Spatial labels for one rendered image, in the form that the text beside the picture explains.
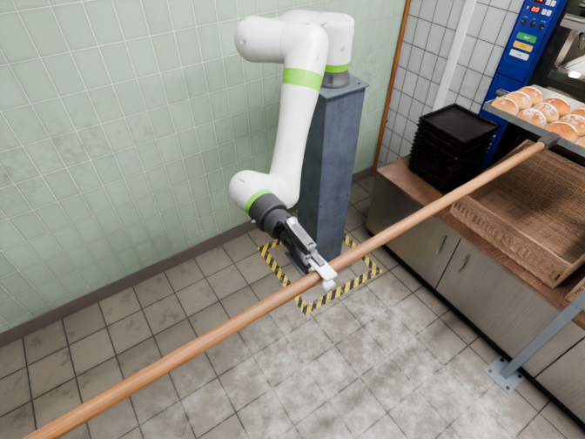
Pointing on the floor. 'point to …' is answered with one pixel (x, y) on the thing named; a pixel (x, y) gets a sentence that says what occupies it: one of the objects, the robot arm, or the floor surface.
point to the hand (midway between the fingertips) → (322, 273)
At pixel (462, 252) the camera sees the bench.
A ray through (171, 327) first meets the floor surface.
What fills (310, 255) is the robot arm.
